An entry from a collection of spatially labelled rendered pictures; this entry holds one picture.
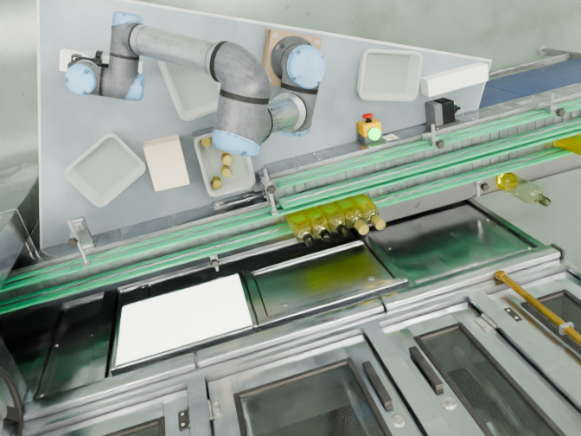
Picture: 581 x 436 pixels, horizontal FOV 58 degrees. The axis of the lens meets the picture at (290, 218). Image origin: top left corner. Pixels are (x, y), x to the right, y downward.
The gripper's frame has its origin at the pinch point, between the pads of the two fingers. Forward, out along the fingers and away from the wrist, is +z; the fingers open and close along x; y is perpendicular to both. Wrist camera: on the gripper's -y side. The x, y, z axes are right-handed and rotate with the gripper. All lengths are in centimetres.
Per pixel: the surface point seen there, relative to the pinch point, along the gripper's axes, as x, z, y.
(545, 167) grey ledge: 10, -9, -167
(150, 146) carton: 22.9, -3.4, -16.9
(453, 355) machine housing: 46, -82, -95
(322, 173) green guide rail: 22, -16, -74
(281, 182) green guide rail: 27, -14, -61
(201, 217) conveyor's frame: 45, -7, -37
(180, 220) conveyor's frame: 48, -4, -30
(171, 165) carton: 28.6, -3.4, -24.5
